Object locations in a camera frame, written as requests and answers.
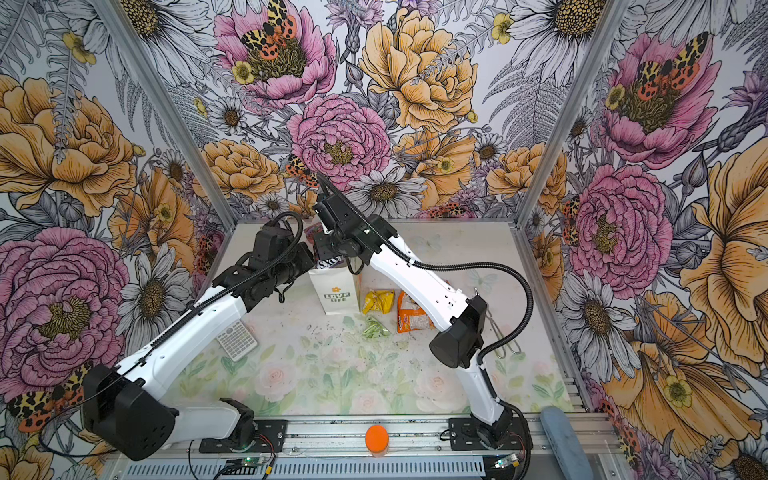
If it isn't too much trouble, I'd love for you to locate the white paper bag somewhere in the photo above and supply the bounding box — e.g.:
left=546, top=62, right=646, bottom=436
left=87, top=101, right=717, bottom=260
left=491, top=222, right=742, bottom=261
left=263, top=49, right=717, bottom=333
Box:
left=309, top=244, right=361, bottom=315

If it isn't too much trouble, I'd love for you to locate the purple Fox's candy bag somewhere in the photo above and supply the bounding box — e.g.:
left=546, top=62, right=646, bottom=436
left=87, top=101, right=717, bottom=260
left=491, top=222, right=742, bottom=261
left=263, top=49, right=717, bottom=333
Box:
left=304, top=223, right=344, bottom=270

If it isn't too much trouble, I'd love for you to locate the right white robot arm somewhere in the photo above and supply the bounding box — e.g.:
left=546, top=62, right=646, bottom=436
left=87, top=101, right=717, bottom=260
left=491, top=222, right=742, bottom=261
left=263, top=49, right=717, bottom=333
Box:
left=315, top=193, right=512, bottom=449

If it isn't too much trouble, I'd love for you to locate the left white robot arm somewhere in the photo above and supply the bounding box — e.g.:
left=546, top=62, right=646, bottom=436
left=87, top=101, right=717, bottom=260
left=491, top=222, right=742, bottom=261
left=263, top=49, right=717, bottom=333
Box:
left=81, top=221, right=314, bottom=461

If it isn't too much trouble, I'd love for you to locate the yellow snack packet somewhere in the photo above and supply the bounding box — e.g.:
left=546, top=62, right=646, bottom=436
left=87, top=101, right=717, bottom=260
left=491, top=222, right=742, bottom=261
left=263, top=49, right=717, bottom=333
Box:
left=362, top=290, right=395, bottom=314

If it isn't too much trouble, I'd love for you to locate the white calculator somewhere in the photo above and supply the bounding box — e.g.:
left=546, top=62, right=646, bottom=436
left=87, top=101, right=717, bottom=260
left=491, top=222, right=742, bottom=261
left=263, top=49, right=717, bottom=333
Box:
left=216, top=320, right=258, bottom=362

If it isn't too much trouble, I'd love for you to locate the small green candy wrapper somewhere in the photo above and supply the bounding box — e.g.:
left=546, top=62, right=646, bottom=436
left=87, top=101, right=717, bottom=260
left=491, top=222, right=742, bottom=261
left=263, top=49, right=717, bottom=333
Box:
left=362, top=316, right=391, bottom=340

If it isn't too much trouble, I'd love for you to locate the orange white snack packet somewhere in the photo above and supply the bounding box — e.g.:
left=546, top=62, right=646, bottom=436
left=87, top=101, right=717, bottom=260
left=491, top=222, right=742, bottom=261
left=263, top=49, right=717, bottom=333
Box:
left=396, top=291, right=434, bottom=333

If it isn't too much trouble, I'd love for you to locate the orange round button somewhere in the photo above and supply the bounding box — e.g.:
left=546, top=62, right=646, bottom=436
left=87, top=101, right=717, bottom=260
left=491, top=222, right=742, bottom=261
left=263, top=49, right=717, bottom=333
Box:
left=365, top=424, right=390, bottom=456

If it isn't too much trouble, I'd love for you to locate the right green circuit board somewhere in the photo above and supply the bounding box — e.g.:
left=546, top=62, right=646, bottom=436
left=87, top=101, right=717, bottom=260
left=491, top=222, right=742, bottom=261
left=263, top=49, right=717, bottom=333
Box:
left=493, top=453, right=520, bottom=470

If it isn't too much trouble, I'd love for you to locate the grey blue padded object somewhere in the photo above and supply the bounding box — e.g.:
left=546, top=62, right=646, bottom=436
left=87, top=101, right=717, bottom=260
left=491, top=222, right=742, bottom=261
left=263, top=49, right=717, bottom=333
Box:
left=539, top=406, right=595, bottom=480

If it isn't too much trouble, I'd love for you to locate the right black corrugated cable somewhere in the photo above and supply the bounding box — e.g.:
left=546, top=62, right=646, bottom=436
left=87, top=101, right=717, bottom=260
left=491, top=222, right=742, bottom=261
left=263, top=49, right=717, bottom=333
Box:
left=314, top=172, right=535, bottom=366

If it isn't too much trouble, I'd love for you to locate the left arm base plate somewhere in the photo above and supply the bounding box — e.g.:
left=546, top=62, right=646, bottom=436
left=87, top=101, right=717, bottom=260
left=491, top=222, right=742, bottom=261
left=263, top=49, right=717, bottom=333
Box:
left=198, top=419, right=288, bottom=454

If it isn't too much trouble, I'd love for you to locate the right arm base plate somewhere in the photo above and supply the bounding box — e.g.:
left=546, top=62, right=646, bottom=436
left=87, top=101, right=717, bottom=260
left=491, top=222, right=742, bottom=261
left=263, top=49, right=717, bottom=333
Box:
left=447, top=417, right=532, bottom=451

